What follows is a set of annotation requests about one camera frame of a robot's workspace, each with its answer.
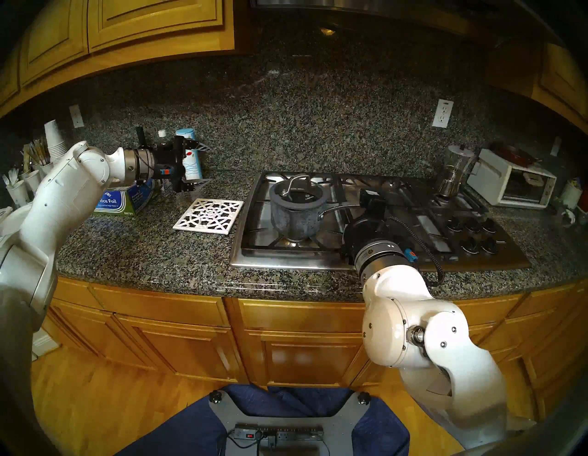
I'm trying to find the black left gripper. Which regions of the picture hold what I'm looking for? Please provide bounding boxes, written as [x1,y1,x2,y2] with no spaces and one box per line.
[152,136,215,194]

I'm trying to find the paper cup wooden utensils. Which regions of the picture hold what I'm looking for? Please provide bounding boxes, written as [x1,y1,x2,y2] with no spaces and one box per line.
[30,138,53,180]

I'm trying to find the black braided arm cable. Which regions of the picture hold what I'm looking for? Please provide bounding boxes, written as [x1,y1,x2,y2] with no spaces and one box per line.
[388,215,445,288]

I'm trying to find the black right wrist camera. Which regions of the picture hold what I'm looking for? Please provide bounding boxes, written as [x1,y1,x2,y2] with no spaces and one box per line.
[360,188,387,219]

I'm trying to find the white double wall outlet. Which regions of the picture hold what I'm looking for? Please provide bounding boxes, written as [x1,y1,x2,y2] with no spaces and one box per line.
[432,99,454,128]

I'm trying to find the paper cup brown cutlery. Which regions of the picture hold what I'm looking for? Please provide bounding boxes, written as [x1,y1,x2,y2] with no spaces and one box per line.
[21,152,42,191]

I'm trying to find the grey speckled saucepan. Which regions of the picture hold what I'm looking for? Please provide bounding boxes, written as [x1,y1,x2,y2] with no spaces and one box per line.
[270,175,366,243]

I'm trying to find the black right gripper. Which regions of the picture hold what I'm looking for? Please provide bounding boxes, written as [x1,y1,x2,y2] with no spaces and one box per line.
[342,216,397,263]

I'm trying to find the blue green foil box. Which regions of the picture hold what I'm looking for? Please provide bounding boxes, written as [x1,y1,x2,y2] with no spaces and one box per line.
[94,179,154,217]

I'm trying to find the wooden corner upper cabinet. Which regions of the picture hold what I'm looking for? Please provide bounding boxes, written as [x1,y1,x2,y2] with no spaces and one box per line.
[487,41,588,134]

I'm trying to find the wooden lower cabinets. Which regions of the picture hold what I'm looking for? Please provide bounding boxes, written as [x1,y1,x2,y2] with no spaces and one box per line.
[46,276,588,414]

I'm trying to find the glass blender jar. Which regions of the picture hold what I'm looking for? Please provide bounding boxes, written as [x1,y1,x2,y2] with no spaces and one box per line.
[435,145,478,203]

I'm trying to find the glass pot lid grey rim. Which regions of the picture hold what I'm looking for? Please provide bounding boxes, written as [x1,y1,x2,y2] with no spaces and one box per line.
[270,175,328,212]

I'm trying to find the stack of paper cups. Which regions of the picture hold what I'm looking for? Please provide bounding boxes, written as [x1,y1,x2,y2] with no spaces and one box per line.
[45,120,68,161]

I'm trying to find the wooden cabinets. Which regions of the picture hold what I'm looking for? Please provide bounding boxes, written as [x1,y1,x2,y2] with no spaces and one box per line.
[0,0,236,118]
[46,276,588,414]

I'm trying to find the white lattice trivet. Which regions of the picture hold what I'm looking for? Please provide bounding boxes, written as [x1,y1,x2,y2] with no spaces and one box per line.
[173,199,244,235]

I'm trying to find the stainless range hood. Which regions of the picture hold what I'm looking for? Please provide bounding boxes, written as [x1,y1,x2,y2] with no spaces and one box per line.
[252,0,543,42]

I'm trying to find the paper cup plastic forks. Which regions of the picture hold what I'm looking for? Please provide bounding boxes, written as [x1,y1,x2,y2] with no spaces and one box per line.
[2,168,29,207]

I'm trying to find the red frying pan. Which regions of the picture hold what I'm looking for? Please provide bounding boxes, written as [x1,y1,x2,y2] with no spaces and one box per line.
[489,142,543,167]

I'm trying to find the stainless gas cooktop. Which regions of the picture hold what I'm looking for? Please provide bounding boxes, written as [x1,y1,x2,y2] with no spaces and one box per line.
[230,172,531,272]

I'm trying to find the leaf print salt canister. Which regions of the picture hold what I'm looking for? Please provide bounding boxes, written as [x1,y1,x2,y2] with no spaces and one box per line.
[176,129,204,181]

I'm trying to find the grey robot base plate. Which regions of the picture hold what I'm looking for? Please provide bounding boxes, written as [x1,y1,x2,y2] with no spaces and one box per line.
[209,391,370,456]

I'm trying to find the grey power strip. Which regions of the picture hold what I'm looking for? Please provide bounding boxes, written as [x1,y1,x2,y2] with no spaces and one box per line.
[234,425,324,443]

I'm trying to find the white toaster oven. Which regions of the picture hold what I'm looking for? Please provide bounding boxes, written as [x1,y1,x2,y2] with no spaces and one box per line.
[468,148,557,210]

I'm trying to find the wooden upper cabinets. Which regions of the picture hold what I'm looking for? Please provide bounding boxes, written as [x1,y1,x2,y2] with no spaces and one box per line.
[0,0,236,118]

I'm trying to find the blue blanket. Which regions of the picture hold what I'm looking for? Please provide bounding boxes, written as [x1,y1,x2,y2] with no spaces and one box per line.
[117,385,411,456]

